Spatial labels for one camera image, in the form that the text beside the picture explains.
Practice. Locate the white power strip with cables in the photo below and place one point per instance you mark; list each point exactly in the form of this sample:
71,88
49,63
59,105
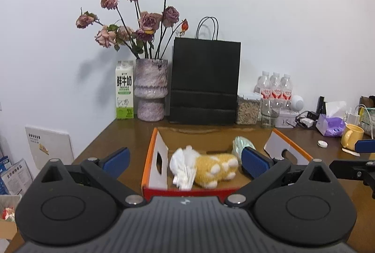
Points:
307,119

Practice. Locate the water bottle right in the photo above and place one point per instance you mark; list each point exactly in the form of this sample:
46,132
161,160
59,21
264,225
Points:
286,90

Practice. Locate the empty glass cup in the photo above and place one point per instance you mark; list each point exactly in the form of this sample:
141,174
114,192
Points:
270,111

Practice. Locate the yellow mug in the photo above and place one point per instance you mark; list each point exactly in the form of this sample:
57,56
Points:
351,135

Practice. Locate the yellow plush toy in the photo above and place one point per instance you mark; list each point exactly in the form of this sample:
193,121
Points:
213,169

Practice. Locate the white board leaning on wall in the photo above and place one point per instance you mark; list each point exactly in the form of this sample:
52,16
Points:
47,144

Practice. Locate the black paper shopping bag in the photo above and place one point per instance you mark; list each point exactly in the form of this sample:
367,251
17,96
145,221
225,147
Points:
205,75

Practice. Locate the water bottle left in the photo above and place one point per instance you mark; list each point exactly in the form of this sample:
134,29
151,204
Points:
263,86

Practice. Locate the white green milk carton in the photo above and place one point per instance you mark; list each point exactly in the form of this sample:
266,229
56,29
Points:
124,76

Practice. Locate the dried rose bouquet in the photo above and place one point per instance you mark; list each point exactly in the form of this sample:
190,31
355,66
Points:
146,39

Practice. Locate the water bottle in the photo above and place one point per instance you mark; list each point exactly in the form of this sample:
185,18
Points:
276,88
263,86
286,90

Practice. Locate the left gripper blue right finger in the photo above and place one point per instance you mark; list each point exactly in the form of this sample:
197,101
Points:
266,173

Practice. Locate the pale green mesh ball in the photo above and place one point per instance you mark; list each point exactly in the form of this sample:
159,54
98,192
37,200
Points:
238,145

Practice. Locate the orange cardboard box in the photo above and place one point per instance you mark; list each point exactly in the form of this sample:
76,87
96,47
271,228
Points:
157,177

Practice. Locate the blue booklets on floor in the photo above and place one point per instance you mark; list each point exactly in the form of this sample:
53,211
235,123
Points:
16,178

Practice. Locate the purple tissue box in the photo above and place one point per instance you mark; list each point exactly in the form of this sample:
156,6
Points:
331,121

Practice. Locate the white crumpled tissue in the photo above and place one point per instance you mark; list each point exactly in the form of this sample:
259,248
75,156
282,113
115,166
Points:
183,167

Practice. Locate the water bottle middle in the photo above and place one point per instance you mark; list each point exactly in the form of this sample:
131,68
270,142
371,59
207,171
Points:
276,88

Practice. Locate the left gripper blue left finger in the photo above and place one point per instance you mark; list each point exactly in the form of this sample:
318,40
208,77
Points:
103,174

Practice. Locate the white round camera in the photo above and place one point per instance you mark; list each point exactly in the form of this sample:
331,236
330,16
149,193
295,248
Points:
296,103

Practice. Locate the clear jar of seeds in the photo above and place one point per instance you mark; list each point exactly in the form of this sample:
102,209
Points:
248,107

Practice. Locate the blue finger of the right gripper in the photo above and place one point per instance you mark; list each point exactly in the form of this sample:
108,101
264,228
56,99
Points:
365,146

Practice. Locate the purple ceramic vase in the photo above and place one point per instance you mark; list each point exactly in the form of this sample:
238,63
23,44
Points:
151,88

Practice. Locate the white tin box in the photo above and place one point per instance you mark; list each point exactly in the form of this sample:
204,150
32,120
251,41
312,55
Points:
286,119

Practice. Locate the white round cap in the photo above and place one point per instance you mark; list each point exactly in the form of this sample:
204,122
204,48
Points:
322,144

